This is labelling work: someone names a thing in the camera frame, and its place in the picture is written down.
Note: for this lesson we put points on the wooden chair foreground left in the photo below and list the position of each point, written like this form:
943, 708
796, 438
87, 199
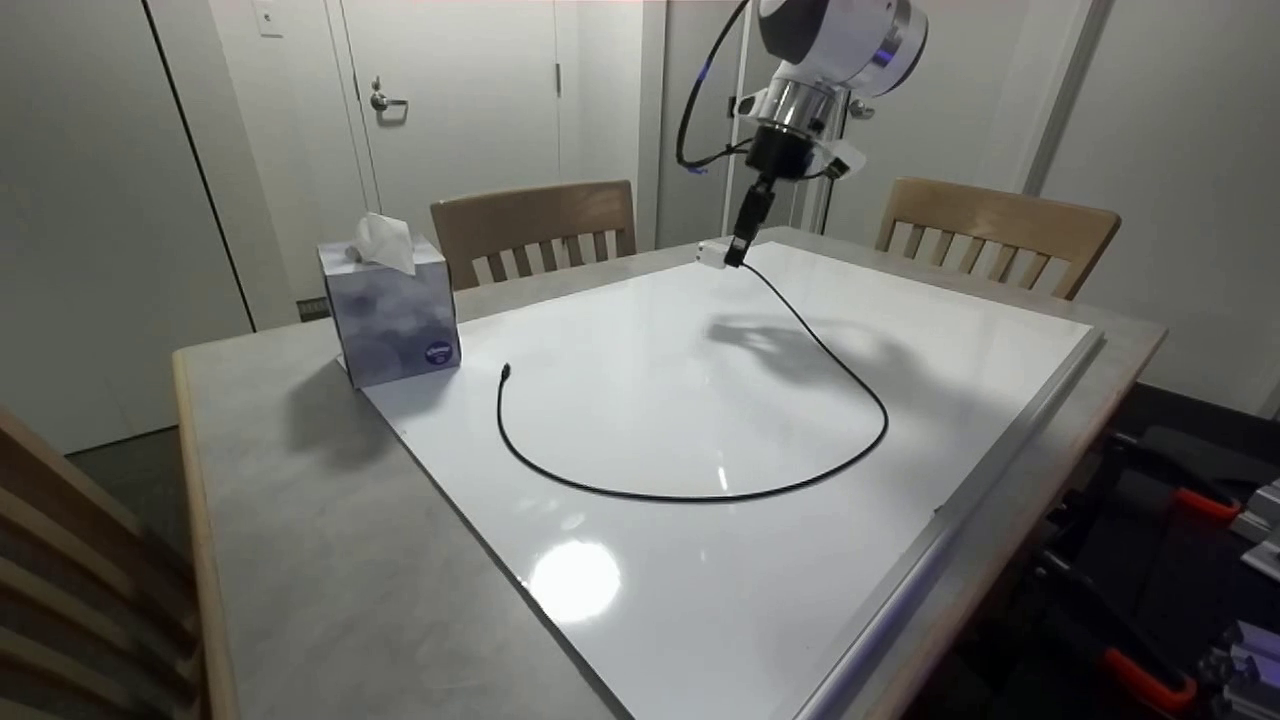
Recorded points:
98, 613

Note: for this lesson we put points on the orange handled clamp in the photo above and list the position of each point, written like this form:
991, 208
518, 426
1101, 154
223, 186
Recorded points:
1170, 696

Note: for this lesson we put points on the white charger adapter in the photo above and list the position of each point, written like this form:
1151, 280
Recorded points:
711, 250

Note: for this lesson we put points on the wooden chair near tissue box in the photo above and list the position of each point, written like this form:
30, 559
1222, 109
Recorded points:
558, 227

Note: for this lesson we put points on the white wall switch plate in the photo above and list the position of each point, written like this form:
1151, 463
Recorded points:
269, 16

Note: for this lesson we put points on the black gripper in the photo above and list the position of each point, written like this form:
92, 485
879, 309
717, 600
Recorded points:
775, 156

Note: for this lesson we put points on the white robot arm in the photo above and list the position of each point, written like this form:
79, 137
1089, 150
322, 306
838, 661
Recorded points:
826, 55

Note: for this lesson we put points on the silver door handle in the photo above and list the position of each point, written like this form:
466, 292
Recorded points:
390, 109

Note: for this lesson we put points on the white board mat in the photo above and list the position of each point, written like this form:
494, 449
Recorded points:
717, 482

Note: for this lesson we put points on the blue tissue box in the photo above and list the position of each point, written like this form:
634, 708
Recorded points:
390, 300

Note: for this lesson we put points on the wooden chair by door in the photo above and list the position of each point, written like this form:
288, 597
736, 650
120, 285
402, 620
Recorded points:
998, 232

